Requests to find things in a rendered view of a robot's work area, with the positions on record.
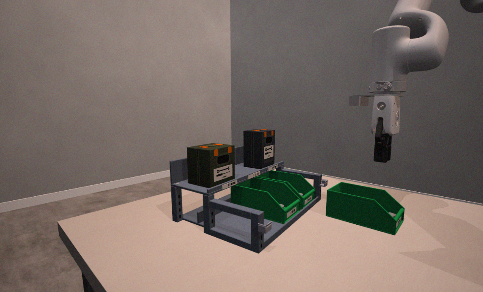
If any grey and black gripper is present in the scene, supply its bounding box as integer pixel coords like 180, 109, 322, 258
371, 94, 404, 163

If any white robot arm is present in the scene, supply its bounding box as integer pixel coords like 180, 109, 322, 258
369, 0, 449, 94

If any green bin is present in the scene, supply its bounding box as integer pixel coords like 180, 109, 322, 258
326, 182, 404, 235
231, 177, 299, 224
256, 170, 314, 210

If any grey metal shelf rack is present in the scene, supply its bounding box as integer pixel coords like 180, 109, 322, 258
170, 146, 328, 253

